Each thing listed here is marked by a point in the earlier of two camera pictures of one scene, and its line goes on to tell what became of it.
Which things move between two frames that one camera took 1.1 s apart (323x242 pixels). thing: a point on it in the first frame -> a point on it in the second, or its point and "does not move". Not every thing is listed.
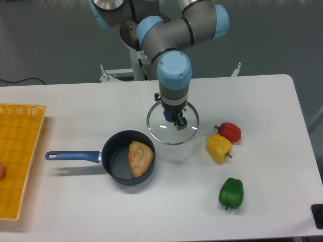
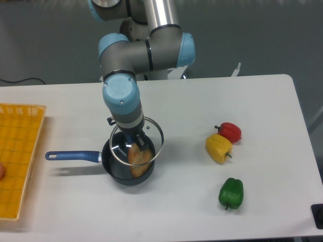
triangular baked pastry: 140,158 does not move
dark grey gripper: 176,111 -> 135,130
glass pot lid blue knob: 165,132 -> 126,149
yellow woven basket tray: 19,126 does not move
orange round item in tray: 2,172 does not move
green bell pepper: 231,193 does not move
